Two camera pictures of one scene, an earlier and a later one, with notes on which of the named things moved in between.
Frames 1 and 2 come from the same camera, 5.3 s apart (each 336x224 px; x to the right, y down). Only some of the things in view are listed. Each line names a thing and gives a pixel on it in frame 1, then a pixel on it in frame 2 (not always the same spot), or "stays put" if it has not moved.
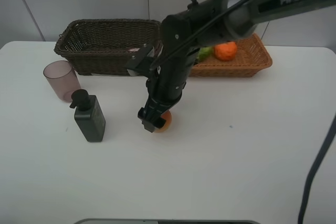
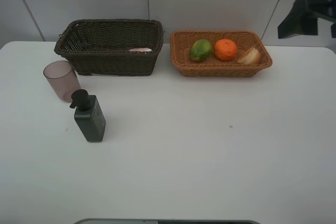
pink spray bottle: [135, 49] stays put
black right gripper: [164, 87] → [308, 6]
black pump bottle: [88, 115] stays put
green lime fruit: [205, 52] stays put
